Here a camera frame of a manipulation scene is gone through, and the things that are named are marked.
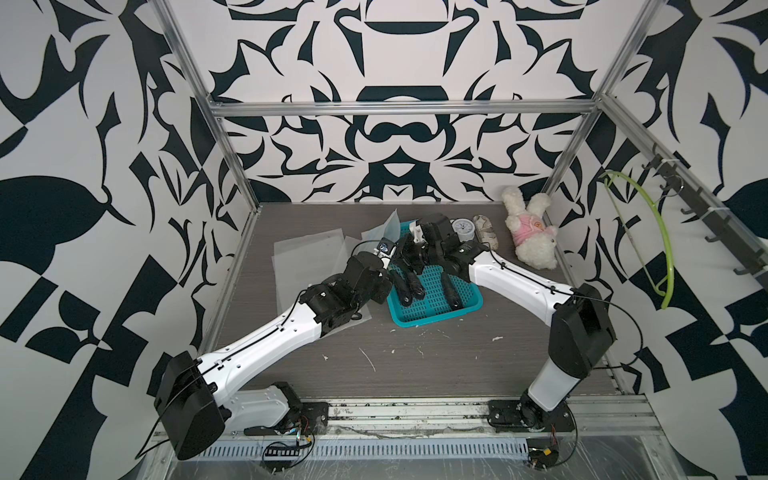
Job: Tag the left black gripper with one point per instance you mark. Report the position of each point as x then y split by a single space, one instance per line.
383 286

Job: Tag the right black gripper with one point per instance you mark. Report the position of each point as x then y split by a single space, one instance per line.
405 258

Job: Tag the translucent zip-top bag top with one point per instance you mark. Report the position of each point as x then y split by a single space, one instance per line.
389 230

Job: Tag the translucent zip-top bag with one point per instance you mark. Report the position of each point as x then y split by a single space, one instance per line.
389 230
303 261
337 325

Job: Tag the teal plastic basket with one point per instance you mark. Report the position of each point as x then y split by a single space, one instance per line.
433 308

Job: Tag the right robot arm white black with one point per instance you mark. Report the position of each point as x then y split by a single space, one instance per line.
581 331

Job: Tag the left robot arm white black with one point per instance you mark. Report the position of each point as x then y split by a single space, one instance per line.
195 398

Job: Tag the translucent zip-top bag bottom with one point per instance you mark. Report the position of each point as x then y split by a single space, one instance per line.
337 325

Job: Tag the dark eggplant two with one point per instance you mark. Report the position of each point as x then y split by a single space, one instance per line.
403 292

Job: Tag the dark eggplant three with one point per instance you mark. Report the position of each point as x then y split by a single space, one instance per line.
417 289

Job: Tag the dark eggplant five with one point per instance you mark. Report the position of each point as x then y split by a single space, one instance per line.
450 293

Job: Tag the translucent zip-top bag middle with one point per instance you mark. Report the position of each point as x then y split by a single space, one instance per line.
303 261

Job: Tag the small white round clock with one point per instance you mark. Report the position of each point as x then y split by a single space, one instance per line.
464 228

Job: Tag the white plush bunny pink shirt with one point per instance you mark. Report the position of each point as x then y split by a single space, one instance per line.
534 241

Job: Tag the green plastic hanger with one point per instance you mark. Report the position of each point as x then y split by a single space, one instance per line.
664 286

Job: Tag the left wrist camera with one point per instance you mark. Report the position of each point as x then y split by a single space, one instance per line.
386 249

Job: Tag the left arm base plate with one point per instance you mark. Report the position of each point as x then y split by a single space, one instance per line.
313 418

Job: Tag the aluminium frame rail front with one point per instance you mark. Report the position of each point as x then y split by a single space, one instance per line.
426 417

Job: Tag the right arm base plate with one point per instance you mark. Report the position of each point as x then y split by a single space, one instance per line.
524 415

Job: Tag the black wall hook rack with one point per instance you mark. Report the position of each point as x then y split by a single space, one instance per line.
702 204

